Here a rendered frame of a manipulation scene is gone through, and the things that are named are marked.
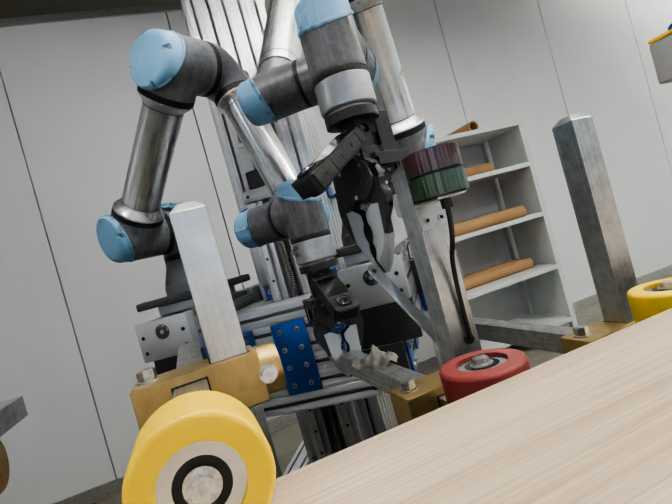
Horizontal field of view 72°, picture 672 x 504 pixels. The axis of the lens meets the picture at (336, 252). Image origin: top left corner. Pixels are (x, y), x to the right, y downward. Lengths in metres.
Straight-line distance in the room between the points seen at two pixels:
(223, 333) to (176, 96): 0.67
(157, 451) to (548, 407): 0.25
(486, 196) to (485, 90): 0.86
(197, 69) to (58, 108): 2.34
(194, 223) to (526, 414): 0.32
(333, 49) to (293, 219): 0.31
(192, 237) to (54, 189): 2.77
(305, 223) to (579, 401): 0.56
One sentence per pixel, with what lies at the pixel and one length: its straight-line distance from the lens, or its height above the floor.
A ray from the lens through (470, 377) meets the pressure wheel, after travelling 0.43.
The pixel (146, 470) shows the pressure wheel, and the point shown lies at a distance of 0.28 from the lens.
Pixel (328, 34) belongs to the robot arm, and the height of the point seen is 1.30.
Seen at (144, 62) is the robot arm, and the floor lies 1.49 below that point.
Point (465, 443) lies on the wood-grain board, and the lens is 0.33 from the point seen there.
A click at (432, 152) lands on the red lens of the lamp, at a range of 0.48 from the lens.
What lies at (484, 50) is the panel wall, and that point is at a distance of 4.24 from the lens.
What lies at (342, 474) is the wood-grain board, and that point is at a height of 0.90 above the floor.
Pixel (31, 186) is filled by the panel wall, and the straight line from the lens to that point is 3.25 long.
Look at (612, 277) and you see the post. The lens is 0.70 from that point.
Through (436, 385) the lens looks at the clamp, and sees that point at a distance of 0.54.
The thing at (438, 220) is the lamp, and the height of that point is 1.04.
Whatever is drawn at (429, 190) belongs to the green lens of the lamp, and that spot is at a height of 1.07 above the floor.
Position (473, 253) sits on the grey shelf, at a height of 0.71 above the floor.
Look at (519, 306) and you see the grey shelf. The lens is 3.94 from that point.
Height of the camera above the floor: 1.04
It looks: 1 degrees down
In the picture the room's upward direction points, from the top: 16 degrees counter-clockwise
